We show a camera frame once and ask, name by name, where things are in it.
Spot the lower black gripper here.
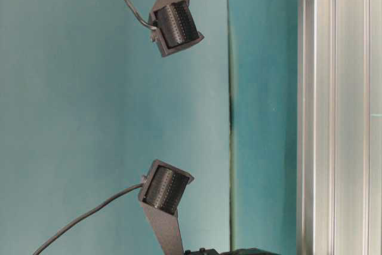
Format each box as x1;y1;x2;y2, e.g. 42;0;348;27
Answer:
183;248;278;255

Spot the silver aluminium extrusion rail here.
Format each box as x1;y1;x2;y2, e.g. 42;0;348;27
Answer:
297;0;381;254

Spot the lower grey camera cable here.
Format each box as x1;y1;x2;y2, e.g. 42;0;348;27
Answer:
31;183;144;255

